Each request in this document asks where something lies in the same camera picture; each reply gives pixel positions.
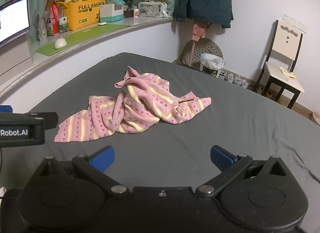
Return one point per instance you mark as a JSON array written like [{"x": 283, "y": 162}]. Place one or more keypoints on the green desk mat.
[{"x": 82, "y": 36}]

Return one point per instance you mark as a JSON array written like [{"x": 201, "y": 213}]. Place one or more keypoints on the pink striped knit sweater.
[{"x": 140, "y": 103}]

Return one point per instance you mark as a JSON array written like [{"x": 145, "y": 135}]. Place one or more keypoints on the white and teal box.
[{"x": 110, "y": 12}]

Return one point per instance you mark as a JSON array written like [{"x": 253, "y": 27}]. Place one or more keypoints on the clear storage pouch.
[{"x": 152, "y": 10}]

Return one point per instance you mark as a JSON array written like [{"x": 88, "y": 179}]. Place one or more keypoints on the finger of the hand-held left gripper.
[
  {"x": 5, "y": 109},
  {"x": 48, "y": 120}
]

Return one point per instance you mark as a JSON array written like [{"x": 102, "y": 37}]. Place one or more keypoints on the pink basket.
[{"x": 316, "y": 118}]

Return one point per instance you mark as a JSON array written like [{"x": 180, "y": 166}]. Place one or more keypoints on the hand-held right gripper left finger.
[{"x": 102, "y": 159}]

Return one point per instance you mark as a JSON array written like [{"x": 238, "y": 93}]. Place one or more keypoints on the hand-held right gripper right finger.
[{"x": 221, "y": 158}]

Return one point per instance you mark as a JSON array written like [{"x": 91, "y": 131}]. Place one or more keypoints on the light blue sneaker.
[
  {"x": 241, "y": 82},
  {"x": 229, "y": 77}
]

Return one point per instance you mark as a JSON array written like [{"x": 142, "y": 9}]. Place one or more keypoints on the white wall socket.
[{"x": 296, "y": 22}]

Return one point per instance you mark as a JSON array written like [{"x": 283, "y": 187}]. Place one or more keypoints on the yellow item on chair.
[{"x": 287, "y": 72}]

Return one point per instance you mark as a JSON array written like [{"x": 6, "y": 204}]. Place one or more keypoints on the white bucket with plastic bag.
[{"x": 210, "y": 67}]

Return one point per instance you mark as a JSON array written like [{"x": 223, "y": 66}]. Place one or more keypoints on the white window ledge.
[{"x": 142, "y": 24}]

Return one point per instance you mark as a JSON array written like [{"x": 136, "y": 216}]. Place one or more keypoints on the grey round bumpy cushion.
[{"x": 212, "y": 47}]

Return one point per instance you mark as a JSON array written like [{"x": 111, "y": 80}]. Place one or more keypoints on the computer monitor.
[{"x": 12, "y": 17}]

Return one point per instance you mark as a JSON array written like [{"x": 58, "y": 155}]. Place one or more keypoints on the yellow green slipper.
[{"x": 268, "y": 94}]

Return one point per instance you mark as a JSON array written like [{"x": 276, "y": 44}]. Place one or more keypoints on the red snack bag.
[{"x": 53, "y": 20}]

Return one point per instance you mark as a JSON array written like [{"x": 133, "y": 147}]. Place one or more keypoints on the pink hanging garment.
[{"x": 200, "y": 30}]

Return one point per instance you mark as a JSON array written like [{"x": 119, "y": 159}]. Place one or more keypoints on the white and black chair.
[{"x": 285, "y": 45}]

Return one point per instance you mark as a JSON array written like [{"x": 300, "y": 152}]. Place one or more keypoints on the yellow storage box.
[{"x": 82, "y": 12}]

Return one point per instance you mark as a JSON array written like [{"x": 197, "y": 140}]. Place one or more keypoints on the white dome lamp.
[{"x": 60, "y": 43}]

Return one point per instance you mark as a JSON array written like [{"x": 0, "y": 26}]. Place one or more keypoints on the white pill bottle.
[{"x": 136, "y": 12}]

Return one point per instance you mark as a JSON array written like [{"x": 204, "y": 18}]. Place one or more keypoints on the plastic water bottle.
[{"x": 63, "y": 24}]

